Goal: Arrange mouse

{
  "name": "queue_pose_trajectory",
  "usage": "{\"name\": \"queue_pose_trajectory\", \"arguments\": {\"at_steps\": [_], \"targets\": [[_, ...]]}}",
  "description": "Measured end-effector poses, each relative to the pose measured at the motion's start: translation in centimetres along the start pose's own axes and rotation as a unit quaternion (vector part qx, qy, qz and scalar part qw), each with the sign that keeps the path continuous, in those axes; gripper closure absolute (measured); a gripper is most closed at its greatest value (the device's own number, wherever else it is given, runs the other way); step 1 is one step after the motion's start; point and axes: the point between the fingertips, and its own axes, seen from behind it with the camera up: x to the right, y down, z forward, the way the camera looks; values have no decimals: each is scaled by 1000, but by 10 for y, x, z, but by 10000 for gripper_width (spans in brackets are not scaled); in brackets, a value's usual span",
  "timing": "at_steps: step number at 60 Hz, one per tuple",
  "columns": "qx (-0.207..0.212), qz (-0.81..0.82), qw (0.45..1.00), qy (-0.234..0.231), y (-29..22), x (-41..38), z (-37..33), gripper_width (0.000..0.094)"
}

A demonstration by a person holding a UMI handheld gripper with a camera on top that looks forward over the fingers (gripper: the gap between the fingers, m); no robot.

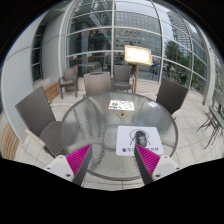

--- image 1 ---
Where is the large grey wicker chair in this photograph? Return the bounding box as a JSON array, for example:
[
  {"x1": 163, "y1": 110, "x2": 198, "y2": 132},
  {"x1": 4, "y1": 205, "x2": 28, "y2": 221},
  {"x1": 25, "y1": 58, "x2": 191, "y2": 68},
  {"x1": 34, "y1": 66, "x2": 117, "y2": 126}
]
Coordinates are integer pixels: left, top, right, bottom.
[{"x1": 14, "y1": 85, "x2": 68, "y2": 158}]

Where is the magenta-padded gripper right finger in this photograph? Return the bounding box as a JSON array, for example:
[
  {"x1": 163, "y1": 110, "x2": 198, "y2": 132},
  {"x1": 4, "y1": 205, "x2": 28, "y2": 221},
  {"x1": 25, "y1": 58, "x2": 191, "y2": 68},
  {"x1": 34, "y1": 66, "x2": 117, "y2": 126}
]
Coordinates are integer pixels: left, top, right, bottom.
[{"x1": 134, "y1": 143, "x2": 181, "y2": 186}]

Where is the dark grey wicker chair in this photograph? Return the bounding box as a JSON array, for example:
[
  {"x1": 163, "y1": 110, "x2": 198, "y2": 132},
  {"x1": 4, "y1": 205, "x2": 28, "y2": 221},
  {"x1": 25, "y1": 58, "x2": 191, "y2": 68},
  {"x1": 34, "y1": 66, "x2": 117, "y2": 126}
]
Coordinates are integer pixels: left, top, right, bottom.
[{"x1": 155, "y1": 77, "x2": 190, "y2": 118}]

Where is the colourful printed menu card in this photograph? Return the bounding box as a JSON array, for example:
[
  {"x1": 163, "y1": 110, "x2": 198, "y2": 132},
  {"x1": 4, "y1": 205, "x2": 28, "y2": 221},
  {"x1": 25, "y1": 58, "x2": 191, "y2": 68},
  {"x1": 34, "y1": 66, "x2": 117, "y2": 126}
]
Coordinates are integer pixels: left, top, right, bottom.
[{"x1": 108, "y1": 99, "x2": 136, "y2": 112}]

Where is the black metal frame chair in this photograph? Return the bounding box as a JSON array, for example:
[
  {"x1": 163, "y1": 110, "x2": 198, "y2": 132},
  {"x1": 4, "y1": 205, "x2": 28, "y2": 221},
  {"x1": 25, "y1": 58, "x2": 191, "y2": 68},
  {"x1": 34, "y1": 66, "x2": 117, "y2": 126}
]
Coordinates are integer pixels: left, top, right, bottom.
[{"x1": 196, "y1": 96, "x2": 224, "y2": 149}]

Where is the black computer mouse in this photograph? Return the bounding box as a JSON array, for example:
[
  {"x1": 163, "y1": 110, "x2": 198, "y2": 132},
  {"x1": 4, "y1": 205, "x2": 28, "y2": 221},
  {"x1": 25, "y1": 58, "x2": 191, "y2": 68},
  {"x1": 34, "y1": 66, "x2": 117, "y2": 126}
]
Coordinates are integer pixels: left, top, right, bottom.
[{"x1": 134, "y1": 130, "x2": 148, "y2": 148}]

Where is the grey wicker armchair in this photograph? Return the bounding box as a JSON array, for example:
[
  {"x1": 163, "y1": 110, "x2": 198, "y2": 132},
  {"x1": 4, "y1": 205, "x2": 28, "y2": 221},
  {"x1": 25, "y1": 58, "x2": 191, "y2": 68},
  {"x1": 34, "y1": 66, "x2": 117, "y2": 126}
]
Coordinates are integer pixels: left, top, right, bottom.
[{"x1": 57, "y1": 66, "x2": 79, "y2": 100}]

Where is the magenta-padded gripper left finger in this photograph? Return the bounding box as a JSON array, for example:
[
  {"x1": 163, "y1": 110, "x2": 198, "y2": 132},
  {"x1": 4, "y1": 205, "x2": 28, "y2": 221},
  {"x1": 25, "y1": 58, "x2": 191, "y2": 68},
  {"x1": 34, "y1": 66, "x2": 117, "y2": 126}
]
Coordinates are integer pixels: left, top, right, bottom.
[{"x1": 44, "y1": 143, "x2": 94, "y2": 187}]

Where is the gold menu sign stand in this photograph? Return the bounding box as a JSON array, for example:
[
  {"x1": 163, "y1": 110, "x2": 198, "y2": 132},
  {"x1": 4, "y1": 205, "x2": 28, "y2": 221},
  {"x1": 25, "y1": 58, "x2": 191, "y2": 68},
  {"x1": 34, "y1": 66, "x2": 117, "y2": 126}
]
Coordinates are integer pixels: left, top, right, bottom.
[{"x1": 123, "y1": 44, "x2": 154, "y2": 94}]

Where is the white printed mouse pad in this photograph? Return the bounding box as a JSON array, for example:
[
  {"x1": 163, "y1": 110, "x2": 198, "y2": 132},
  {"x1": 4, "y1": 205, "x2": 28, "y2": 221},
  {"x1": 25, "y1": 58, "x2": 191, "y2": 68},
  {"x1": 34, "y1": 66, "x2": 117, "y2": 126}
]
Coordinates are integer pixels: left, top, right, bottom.
[{"x1": 115, "y1": 125, "x2": 165, "y2": 157}]

